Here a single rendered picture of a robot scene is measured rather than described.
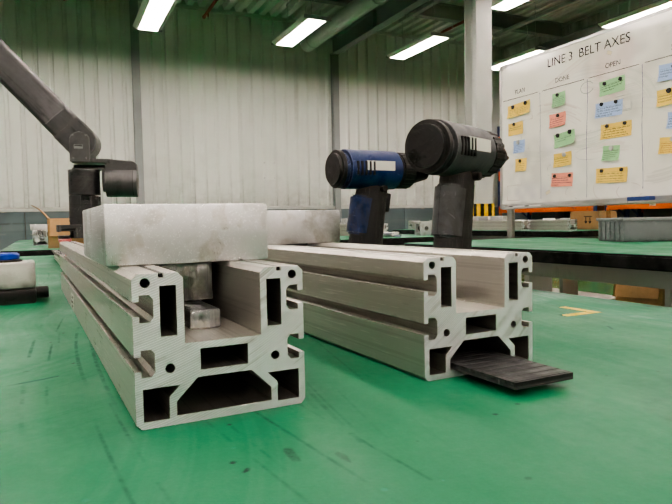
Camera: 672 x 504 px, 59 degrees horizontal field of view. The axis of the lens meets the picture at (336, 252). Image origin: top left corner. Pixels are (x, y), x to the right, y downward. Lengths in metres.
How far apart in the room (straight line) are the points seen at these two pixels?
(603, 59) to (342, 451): 3.68
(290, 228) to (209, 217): 0.30
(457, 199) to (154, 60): 12.11
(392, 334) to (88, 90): 12.04
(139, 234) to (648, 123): 3.38
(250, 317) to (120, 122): 12.00
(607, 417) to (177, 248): 0.28
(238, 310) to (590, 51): 3.67
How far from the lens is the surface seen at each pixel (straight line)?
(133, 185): 1.21
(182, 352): 0.35
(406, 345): 0.44
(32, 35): 12.63
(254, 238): 0.43
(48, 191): 12.15
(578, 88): 3.99
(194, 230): 0.41
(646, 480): 0.30
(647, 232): 2.78
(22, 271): 0.97
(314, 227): 0.72
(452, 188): 0.67
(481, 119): 9.14
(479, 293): 0.48
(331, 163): 0.90
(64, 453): 0.34
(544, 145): 4.13
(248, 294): 0.38
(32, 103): 1.25
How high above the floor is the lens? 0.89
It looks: 3 degrees down
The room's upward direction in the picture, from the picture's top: 1 degrees counter-clockwise
